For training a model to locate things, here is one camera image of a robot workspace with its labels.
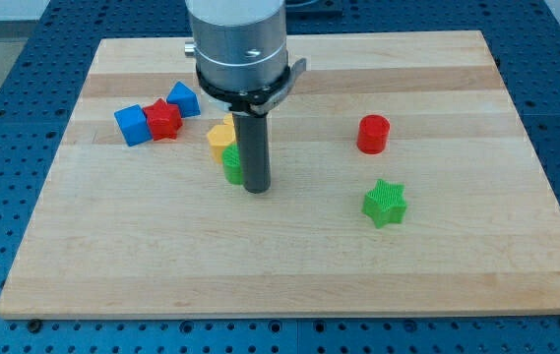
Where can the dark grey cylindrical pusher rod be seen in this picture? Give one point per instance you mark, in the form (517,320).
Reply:
(253,146)

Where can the yellow heart block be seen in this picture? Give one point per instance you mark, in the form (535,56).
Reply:
(220,137)

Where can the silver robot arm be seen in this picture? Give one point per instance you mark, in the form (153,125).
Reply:
(241,60)

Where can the blue triangle block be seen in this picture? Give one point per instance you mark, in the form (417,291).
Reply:
(185,99)

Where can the green cylinder block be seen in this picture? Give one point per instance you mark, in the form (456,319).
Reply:
(231,165)

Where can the red star block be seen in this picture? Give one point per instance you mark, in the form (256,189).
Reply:
(164,120)

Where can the blue cube block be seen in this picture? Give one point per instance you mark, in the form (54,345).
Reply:
(133,125)

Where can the red cylinder block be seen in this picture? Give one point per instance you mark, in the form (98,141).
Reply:
(373,133)

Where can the green star block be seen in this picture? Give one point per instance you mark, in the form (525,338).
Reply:
(385,203)

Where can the wooden board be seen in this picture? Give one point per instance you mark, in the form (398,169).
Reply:
(155,232)

